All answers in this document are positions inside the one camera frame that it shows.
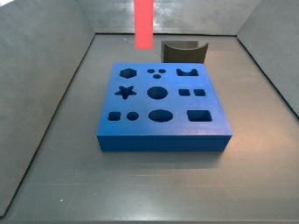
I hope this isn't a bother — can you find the blue shape-sorting block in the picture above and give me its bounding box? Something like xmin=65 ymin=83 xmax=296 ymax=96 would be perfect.
xmin=96 ymin=63 xmax=232 ymax=151

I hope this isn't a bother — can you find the dark curved holder piece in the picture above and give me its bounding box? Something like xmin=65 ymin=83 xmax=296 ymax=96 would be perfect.
xmin=161 ymin=40 xmax=209 ymax=64

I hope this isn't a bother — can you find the red rectangular peg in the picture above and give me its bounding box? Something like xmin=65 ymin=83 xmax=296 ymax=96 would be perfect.
xmin=133 ymin=0 xmax=155 ymax=49

